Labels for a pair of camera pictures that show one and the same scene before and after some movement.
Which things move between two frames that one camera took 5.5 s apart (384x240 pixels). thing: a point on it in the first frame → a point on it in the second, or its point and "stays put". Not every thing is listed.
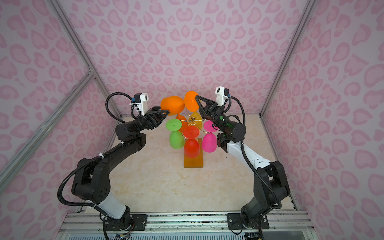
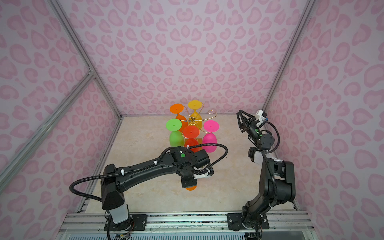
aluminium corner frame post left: x=82 y=50 stays put
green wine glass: x=176 y=138 stays put
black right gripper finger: x=207 y=117 → x=240 y=121
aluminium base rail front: x=291 y=223 stays put
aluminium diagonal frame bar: x=47 y=127 stays put
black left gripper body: x=144 y=125 → x=189 y=180
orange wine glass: x=174 y=104 → x=191 y=188
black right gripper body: x=221 y=120 → x=253 y=131
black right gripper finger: x=206 y=105 → x=248 y=119
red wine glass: x=192 y=146 stays put
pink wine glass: x=209 y=141 stays put
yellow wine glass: x=195 y=119 stays put
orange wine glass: x=183 y=120 stays put
